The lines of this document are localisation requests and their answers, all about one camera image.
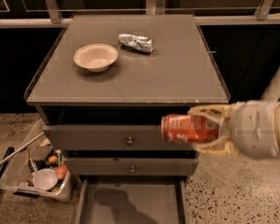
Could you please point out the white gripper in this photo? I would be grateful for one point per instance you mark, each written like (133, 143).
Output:
(254, 129)

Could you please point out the red coke can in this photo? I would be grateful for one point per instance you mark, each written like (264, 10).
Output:
(184, 129)

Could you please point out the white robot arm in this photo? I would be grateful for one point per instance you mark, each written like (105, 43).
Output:
(271, 94)

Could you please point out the grey drawer cabinet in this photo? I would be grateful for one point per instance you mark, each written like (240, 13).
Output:
(137, 89)

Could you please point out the grey open bottom drawer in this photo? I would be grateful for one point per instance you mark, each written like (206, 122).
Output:
(132, 200)

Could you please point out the grey middle drawer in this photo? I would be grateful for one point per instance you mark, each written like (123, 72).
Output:
(131, 166)

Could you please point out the grey top drawer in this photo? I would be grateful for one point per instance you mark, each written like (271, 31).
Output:
(109, 137)

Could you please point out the silver foil chip bag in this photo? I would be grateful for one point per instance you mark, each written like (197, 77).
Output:
(138, 42)

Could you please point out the white paper bowl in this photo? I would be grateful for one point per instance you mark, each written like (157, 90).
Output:
(95, 57)

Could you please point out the red apple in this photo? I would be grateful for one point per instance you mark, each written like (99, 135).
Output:
(61, 172)

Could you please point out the orange fruit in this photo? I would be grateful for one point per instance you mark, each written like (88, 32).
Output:
(52, 159)

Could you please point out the small white bowl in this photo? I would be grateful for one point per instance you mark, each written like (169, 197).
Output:
(45, 179)

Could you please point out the grey metal rod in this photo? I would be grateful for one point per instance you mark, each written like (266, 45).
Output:
(8, 157)

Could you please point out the dark snack bag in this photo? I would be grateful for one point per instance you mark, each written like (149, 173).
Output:
(37, 165)

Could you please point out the clear plastic storage bin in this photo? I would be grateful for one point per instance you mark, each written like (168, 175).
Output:
(18, 178)

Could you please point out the metal railing frame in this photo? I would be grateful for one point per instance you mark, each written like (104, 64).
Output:
(58, 13)

